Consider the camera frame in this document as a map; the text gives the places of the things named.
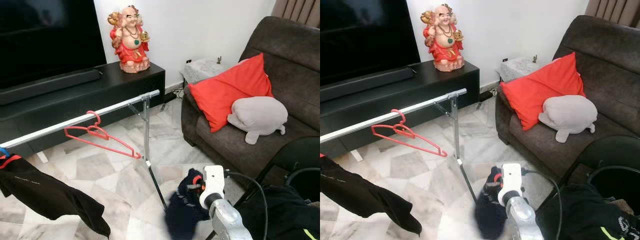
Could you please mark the navy sweater orange stripe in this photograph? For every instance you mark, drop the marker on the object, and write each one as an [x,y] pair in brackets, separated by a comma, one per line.
[487,215]
[182,215]

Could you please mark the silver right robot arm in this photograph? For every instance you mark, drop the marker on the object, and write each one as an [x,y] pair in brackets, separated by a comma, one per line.
[522,222]
[230,222]

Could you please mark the red plastic hanger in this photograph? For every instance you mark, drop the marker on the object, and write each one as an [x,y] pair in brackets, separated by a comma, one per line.
[97,132]
[404,131]

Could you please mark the blue plastic hanger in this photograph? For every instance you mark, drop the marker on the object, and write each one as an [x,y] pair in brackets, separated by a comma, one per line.
[4,151]

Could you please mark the grey plush pillow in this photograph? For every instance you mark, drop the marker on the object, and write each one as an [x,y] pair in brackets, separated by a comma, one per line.
[567,114]
[257,115]

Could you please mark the red cushion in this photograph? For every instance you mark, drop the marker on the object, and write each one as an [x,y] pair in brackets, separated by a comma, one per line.
[537,90]
[225,92]

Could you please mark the black TV cabinet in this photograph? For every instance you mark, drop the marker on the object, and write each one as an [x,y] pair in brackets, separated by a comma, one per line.
[120,87]
[440,85]

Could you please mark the white lace covered side table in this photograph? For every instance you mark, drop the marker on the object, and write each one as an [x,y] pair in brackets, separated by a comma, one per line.
[520,67]
[205,70]

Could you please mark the silver clothes rack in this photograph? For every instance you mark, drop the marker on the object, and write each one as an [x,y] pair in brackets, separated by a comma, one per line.
[75,119]
[380,119]

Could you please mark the black printed T-shirt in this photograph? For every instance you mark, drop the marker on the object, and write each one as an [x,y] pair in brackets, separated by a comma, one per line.
[45,192]
[360,190]

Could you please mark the red laughing Buddha statue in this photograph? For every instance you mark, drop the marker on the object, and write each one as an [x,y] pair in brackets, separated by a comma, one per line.
[445,44]
[131,45]

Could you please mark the black soundbar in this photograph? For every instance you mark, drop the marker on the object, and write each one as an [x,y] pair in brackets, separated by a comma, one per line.
[50,86]
[365,84]

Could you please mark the dark brown sofa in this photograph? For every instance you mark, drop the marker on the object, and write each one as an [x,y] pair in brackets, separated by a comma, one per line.
[295,55]
[610,55]

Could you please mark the black television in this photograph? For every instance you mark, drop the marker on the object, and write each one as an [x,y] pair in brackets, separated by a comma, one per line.
[45,35]
[365,35]

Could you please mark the brown curtain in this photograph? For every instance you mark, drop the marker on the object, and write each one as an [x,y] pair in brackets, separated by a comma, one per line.
[300,10]
[615,10]

